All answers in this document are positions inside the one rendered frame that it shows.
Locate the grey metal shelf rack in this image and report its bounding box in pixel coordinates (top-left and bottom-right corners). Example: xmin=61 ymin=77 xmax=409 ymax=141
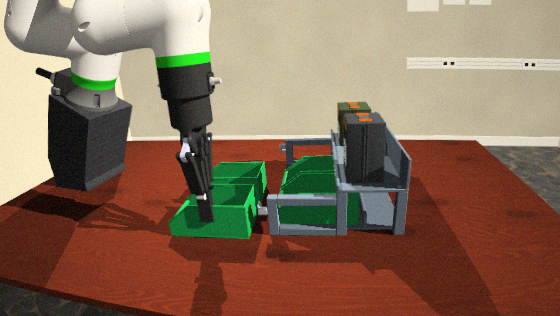
xmin=257 ymin=125 xmax=412 ymax=236

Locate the green bin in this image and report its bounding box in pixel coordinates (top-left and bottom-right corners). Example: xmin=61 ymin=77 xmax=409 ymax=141
xmin=281 ymin=156 xmax=335 ymax=188
xmin=279 ymin=173 xmax=359 ymax=225
xmin=171 ymin=184 xmax=258 ymax=239
xmin=211 ymin=162 xmax=267 ymax=205

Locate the olive green tool case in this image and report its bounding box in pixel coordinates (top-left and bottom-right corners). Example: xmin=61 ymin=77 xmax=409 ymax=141
xmin=338 ymin=102 xmax=372 ymax=146

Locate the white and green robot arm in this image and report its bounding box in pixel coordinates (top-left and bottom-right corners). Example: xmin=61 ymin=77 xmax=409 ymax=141
xmin=4 ymin=0 xmax=222 ymax=112

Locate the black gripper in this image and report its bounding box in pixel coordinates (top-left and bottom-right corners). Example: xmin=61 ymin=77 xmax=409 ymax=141
xmin=167 ymin=95 xmax=215 ymax=222

